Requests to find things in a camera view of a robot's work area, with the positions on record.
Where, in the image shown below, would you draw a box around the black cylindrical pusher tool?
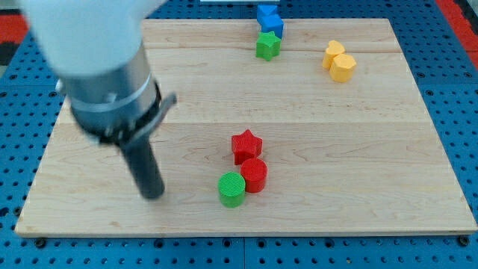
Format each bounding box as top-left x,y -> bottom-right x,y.
119,136 -> 165,200

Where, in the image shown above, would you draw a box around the blue cube block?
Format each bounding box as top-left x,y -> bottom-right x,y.
258,14 -> 284,39

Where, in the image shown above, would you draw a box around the yellow heart block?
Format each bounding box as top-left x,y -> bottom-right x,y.
322,40 -> 346,69

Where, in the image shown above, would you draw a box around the blue block at edge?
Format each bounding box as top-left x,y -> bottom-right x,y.
257,4 -> 278,22

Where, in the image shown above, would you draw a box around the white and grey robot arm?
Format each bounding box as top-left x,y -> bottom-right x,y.
18,0 -> 176,145

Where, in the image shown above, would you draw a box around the yellow hexagon block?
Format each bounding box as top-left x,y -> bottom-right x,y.
329,54 -> 357,83

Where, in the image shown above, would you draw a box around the red cylinder block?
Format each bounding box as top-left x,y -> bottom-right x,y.
240,158 -> 268,193

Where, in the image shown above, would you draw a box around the green cylinder block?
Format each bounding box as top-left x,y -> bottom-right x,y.
217,172 -> 246,208

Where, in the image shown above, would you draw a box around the green star block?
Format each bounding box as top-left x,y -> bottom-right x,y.
255,31 -> 282,61

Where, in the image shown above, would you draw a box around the red star block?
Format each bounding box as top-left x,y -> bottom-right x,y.
231,129 -> 263,165

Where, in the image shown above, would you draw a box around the wooden board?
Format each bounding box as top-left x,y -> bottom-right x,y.
15,19 -> 477,238

